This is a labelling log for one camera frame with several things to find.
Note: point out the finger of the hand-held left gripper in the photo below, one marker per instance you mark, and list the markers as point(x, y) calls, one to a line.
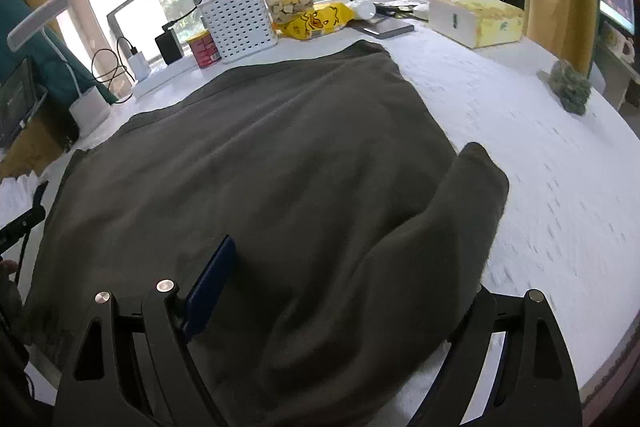
point(22, 224)

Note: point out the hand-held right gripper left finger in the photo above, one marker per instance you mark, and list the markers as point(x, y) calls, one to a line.
point(210, 287)

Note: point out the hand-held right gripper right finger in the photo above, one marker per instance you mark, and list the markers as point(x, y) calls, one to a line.
point(470, 332)

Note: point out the grey-green sweater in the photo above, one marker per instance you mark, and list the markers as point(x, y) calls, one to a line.
point(275, 157)

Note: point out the person's left hand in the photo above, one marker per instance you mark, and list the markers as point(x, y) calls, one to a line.
point(7, 282)

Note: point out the cardboard box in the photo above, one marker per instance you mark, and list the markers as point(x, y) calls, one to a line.
point(35, 152)

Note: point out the dark screen in plastic wrap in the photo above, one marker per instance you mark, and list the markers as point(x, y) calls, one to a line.
point(17, 99)

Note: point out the white desk lamp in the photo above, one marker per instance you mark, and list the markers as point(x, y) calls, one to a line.
point(90, 109)

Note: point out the teal curtain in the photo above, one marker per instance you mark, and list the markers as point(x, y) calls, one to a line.
point(30, 37)

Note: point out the white charger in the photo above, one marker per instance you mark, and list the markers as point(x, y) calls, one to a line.
point(138, 66)

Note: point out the white power strip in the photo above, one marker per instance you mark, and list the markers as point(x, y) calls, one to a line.
point(165, 74)

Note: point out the black power adapter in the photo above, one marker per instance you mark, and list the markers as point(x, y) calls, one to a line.
point(168, 48)

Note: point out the red can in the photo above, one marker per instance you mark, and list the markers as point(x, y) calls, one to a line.
point(202, 51)

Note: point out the white perforated basket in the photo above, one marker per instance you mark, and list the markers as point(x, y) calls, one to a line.
point(240, 24)

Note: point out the yellow snack bag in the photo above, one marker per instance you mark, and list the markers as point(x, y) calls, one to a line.
point(315, 22)

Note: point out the yellow tissue box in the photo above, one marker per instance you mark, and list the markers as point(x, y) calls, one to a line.
point(475, 19)

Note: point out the white mug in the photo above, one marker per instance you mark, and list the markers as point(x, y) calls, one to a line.
point(622, 44)

